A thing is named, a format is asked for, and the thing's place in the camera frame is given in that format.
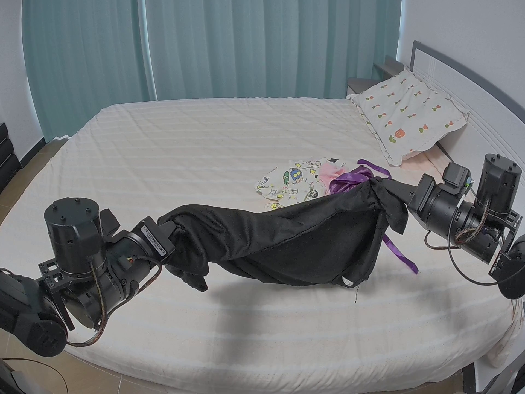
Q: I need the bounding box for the purple satin garment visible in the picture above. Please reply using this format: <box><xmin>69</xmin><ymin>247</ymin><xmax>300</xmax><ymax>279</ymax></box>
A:
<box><xmin>328</xmin><ymin>159</ymin><xmax>420</xmax><ymax>275</ymax></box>

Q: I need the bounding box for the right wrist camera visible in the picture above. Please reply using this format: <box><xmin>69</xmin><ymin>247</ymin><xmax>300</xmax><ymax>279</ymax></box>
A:
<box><xmin>442</xmin><ymin>163</ymin><xmax>472</xmax><ymax>198</ymax></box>

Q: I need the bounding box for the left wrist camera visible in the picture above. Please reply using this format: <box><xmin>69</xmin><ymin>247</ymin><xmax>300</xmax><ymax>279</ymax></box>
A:
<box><xmin>100</xmin><ymin>208</ymin><xmax>122</xmax><ymax>238</ymax></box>

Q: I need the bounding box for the black T-shirt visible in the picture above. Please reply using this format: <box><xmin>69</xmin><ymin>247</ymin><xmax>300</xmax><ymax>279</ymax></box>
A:
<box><xmin>158</xmin><ymin>178</ymin><xmax>409</xmax><ymax>303</ymax></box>

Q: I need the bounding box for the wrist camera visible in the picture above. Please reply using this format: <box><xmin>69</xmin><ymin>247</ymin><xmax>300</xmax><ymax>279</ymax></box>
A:
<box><xmin>442</xmin><ymin>163</ymin><xmax>472</xmax><ymax>198</ymax></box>
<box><xmin>100</xmin><ymin>208</ymin><xmax>122</xmax><ymax>238</ymax></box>

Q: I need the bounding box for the bed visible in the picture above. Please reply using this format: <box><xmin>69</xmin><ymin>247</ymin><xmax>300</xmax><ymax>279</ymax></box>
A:
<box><xmin>0</xmin><ymin>40</ymin><xmax>525</xmax><ymax>390</ymax></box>

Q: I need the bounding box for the blue-green curtain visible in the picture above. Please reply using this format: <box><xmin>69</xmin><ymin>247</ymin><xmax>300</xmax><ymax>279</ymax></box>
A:
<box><xmin>145</xmin><ymin>0</ymin><xmax>404</xmax><ymax>100</ymax></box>
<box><xmin>22</xmin><ymin>0</ymin><xmax>158</xmax><ymax>143</ymax></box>

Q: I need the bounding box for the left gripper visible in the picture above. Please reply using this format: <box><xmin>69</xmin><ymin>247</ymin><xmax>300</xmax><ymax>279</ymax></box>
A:
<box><xmin>107</xmin><ymin>217</ymin><xmax>178</xmax><ymax>303</ymax></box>

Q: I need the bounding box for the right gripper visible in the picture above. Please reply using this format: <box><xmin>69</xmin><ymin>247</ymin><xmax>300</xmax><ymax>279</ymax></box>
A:
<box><xmin>408</xmin><ymin>175</ymin><xmax>478</xmax><ymax>247</ymax></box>

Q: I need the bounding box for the black cable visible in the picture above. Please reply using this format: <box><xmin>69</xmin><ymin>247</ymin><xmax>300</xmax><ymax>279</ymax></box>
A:
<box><xmin>424</xmin><ymin>220</ymin><xmax>511</xmax><ymax>288</ymax></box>

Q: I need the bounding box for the pink garment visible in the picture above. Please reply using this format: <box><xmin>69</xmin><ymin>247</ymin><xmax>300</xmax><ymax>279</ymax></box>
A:
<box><xmin>318</xmin><ymin>158</ymin><xmax>350</xmax><ymax>193</ymax></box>

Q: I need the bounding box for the white printed garment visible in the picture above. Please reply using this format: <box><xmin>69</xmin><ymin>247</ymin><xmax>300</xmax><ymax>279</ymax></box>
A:
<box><xmin>253</xmin><ymin>157</ymin><xmax>349</xmax><ymax>212</ymax></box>

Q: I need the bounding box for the grey bedside table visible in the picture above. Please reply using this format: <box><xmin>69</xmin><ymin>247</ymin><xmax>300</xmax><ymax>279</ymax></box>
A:
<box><xmin>346</xmin><ymin>55</ymin><xmax>407</xmax><ymax>97</ymax></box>

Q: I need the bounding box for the white printed pillow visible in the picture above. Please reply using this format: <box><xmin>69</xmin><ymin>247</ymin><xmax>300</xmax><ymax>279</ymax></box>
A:
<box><xmin>349</xmin><ymin>69</ymin><xmax>471</xmax><ymax>166</ymax></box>

